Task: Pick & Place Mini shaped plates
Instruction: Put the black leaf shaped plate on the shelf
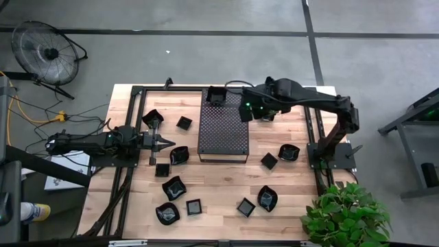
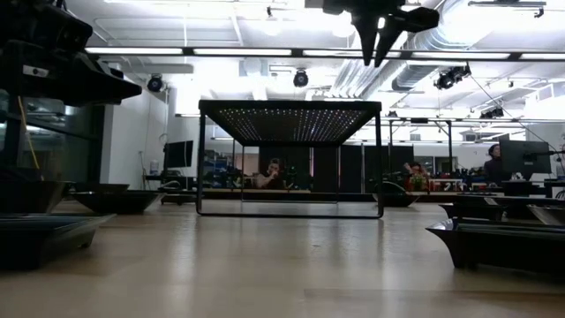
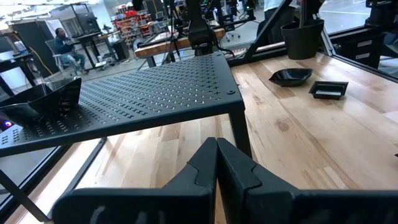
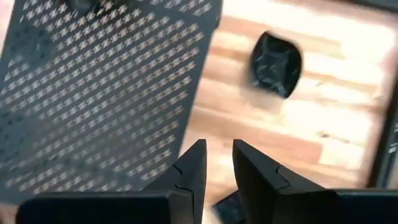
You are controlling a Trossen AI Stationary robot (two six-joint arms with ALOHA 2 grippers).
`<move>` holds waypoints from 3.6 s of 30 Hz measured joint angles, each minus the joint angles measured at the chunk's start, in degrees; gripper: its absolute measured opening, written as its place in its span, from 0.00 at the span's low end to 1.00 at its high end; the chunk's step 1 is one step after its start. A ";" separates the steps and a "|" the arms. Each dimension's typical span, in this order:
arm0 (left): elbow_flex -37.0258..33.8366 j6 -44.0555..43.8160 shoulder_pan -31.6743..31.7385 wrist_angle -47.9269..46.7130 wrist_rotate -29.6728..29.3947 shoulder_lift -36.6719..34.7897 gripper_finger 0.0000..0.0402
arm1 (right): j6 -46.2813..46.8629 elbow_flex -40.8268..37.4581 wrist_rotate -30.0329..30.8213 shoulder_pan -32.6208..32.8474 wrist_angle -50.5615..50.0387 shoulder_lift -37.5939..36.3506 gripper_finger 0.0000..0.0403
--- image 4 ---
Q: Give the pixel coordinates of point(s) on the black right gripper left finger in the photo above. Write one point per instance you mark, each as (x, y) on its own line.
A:
(183, 186)

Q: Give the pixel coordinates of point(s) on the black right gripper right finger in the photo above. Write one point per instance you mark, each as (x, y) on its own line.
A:
(264, 193)

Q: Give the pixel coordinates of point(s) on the small square black plate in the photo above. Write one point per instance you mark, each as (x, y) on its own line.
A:
(225, 210)

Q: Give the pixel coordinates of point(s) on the black perforated metal rack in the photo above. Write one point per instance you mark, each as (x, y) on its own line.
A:
(93, 93)

